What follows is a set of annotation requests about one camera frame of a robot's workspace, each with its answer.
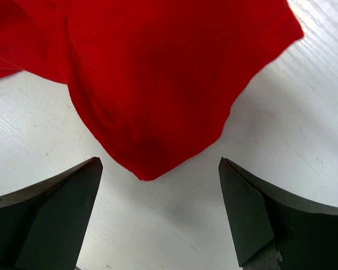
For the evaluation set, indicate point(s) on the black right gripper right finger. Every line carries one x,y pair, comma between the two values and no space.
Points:
275,229

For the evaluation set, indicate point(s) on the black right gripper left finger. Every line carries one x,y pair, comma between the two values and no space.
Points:
43,225

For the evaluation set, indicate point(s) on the red t-shirt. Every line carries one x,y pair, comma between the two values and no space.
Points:
153,81

